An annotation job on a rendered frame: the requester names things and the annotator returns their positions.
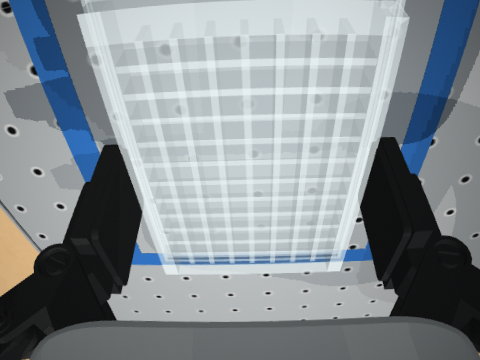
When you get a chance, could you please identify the blue tape outline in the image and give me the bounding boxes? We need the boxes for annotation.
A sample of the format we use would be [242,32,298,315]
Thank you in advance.
[9,0,480,265]

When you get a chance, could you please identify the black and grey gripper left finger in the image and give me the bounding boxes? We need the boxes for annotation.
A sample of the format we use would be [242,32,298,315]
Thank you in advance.
[0,144,143,360]

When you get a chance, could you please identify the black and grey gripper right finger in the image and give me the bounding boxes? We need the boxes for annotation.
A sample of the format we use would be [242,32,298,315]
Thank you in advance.
[360,137,480,353]

